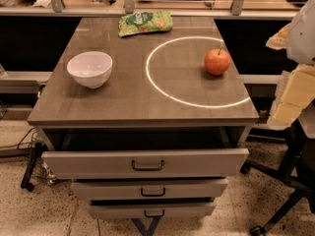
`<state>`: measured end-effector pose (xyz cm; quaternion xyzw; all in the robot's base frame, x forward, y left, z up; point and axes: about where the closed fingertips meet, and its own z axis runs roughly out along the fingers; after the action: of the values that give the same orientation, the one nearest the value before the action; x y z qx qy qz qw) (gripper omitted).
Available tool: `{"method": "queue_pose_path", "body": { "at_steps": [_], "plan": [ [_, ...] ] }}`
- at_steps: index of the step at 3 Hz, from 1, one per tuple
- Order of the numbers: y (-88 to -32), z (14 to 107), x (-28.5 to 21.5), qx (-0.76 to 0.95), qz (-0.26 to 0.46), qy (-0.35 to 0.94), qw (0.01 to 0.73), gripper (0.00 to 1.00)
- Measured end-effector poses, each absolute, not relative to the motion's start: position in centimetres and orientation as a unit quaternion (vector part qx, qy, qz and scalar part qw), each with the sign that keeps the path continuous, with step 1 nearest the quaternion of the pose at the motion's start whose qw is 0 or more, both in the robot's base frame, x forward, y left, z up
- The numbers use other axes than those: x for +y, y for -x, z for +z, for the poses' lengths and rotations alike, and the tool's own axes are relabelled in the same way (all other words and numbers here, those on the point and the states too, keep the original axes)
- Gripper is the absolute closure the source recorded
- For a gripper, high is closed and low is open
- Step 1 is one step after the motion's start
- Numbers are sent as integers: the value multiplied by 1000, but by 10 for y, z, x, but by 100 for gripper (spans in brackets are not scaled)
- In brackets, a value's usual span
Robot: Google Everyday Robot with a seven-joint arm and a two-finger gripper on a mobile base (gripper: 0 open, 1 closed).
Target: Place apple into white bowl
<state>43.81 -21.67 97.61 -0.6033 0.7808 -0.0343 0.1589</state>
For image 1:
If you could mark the green chip bag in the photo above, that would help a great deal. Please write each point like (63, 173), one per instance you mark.
(145, 22)

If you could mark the top grey drawer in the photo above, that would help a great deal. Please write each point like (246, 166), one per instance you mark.
(145, 164)

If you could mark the bottom grey drawer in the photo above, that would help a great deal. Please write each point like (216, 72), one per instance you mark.
(151, 211)

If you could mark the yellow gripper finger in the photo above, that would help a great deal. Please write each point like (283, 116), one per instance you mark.
(294, 92)
(278, 40)

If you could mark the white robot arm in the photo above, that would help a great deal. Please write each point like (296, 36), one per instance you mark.
(300, 42)

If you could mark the grey drawer cabinet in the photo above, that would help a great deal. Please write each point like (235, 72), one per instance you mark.
(158, 97)

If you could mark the red apple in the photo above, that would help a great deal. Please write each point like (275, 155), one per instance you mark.
(217, 61)

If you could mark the middle grey drawer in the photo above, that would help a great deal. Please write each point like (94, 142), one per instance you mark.
(149, 189)

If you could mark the grey drawer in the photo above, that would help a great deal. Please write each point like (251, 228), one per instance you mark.
(149, 189)
(145, 164)
(151, 211)

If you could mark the black office chair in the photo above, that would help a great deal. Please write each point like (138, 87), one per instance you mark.
(296, 170)

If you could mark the white bowl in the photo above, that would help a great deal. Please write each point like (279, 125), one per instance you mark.
(90, 69)

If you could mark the metal shelf rail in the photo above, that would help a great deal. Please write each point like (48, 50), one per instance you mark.
(259, 9)

